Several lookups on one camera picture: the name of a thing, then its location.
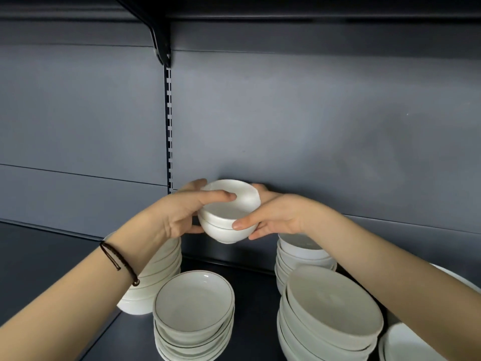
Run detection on narrow grey metal back panel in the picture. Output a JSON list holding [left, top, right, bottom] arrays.
[[0, 163, 170, 239]]

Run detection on person's right hand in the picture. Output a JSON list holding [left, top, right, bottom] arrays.
[[232, 184, 341, 241]]

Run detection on person's left hand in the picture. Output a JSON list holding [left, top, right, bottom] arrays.
[[111, 179, 237, 273]]

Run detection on large grey metal back panel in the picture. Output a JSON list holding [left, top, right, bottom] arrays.
[[0, 20, 169, 187], [171, 22, 481, 236]]

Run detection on white wide-rimmed ceramic bowl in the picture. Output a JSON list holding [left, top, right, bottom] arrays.
[[153, 270, 235, 337]]

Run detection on black cord bracelet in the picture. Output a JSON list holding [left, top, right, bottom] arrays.
[[99, 240, 140, 287]]

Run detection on person's left forearm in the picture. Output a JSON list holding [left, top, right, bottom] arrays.
[[0, 236, 151, 361]]

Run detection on group of white bowls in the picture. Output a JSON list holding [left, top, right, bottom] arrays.
[[116, 265, 235, 361], [180, 206, 481, 288]]

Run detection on person's right forearm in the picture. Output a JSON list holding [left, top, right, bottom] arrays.
[[319, 212, 481, 361]]

